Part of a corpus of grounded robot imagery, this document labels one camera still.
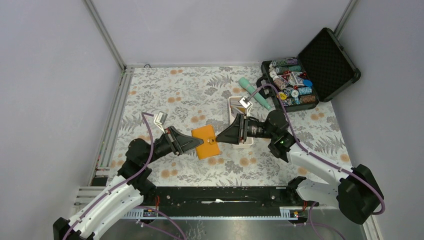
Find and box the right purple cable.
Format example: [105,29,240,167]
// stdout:
[246,83,386,240]

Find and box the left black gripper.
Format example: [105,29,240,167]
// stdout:
[143,125,204,165]

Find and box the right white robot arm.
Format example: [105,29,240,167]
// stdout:
[216,109,386,225]

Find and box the black poker chip case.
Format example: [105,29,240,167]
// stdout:
[256,27,361,112]

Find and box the cards stack in tray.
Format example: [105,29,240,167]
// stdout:
[229,98,244,108]

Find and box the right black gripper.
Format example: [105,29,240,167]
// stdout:
[216,114,276,145]

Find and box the purple cable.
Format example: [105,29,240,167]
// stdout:
[246,83,386,240]
[61,112,186,240]

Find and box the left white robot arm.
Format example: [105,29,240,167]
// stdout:
[53,126,204,240]

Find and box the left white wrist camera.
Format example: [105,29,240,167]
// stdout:
[153,111,168,133]

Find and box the orange leather card holder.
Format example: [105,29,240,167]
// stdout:
[191,125,221,160]

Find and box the floral table mat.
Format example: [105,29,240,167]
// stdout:
[109,66,351,186]

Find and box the white plastic tray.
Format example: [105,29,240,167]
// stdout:
[227,96,254,149]

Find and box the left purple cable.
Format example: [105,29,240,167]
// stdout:
[61,112,186,240]

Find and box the mint green handle tool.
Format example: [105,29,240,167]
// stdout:
[238,77,271,110]

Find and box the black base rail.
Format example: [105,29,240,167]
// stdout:
[142,186,312,218]

